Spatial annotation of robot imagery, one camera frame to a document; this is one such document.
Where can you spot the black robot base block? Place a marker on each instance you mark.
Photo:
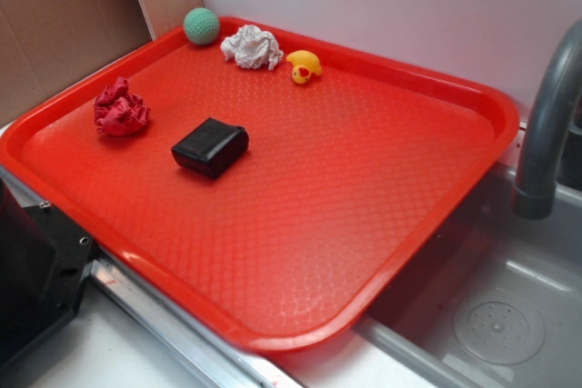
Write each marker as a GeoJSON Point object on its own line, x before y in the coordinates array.
{"type": "Point", "coordinates": [45, 259]}

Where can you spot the crumpled white paper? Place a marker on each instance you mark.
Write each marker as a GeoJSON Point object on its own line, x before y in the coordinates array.
{"type": "Point", "coordinates": [251, 48]}

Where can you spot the crumpled red paper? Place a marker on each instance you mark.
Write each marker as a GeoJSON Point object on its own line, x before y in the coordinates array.
{"type": "Point", "coordinates": [119, 112]}

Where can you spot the red plastic tray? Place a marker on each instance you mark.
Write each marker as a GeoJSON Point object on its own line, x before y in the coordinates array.
{"type": "Point", "coordinates": [344, 179]}

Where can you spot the black rectangular box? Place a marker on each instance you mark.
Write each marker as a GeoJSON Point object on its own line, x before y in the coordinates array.
{"type": "Point", "coordinates": [211, 148]}

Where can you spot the yellow rubber duck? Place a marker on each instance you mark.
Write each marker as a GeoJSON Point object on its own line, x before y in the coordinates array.
{"type": "Point", "coordinates": [305, 64]}

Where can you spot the green textured ball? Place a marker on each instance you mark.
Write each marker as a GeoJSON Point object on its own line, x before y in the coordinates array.
{"type": "Point", "coordinates": [201, 26]}

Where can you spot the grey plastic sink basin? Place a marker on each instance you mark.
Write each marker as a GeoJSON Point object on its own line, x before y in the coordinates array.
{"type": "Point", "coordinates": [491, 300]}

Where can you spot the grey sink faucet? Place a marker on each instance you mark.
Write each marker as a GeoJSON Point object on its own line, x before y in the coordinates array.
{"type": "Point", "coordinates": [551, 151]}

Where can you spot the brown cardboard panel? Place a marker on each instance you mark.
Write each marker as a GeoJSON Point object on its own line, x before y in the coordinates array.
{"type": "Point", "coordinates": [49, 45]}

